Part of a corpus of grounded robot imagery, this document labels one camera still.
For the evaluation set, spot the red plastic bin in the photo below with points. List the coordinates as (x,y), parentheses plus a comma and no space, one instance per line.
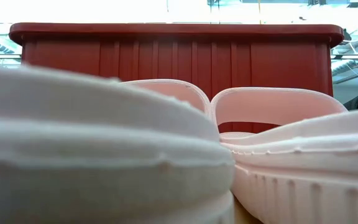
(179,53)

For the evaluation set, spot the white slide sandal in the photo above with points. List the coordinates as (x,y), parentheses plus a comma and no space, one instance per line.
(73,140)

